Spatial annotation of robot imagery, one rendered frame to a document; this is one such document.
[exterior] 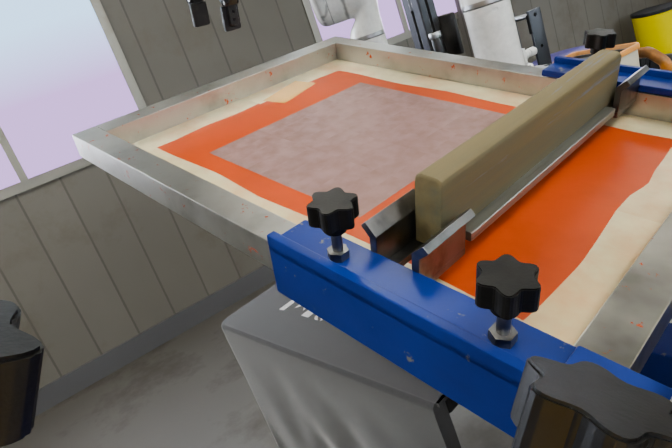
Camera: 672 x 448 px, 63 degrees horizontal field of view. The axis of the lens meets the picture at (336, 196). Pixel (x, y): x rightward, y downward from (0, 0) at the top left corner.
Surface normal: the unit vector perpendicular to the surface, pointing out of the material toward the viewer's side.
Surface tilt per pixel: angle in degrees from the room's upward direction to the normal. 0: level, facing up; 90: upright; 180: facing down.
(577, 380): 32
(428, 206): 90
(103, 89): 90
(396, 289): 19
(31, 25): 90
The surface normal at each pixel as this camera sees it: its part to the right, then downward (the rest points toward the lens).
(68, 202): 0.50, 0.09
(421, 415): -0.69, 0.43
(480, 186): 0.72, 0.29
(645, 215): -0.10, -0.85
